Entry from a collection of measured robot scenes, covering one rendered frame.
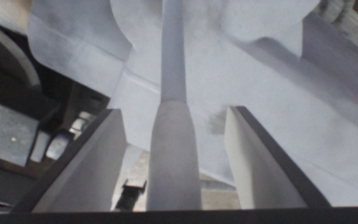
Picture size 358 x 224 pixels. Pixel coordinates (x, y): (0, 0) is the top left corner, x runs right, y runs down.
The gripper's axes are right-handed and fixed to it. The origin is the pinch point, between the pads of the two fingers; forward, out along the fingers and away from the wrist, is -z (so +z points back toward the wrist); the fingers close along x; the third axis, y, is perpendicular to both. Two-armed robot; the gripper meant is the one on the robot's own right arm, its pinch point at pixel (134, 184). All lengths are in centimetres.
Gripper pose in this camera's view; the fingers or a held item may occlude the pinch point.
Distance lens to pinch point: 116.2
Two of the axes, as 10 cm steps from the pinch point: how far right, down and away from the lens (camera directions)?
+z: -1.6, 4.4, -8.8
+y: -0.5, -9.0, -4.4
